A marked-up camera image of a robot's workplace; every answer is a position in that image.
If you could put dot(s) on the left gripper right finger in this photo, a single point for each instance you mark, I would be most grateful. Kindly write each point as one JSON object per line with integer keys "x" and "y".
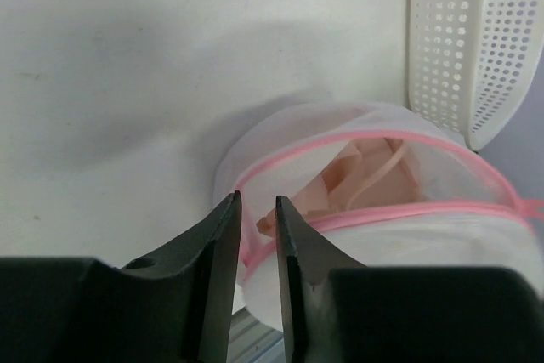
{"x": 335, "y": 309}

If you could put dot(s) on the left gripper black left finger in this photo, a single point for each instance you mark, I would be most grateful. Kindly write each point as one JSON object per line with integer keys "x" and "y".
{"x": 173, "y": 304}

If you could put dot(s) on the white mesh laundry bag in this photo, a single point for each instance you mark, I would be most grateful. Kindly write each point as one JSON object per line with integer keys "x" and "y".
{"x": 469, "y": 214}

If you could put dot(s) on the pink bra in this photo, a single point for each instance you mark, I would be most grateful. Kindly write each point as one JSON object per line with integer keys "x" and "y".
{"x": 327, "y": 176}

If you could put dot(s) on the white perforated plastic basket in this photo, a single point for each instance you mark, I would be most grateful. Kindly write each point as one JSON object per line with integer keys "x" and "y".
{"x": 471, "y": 62}

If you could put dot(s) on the aluminium rail frame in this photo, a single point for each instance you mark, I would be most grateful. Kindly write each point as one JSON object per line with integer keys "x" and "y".
{"x": 252, "y": 341}

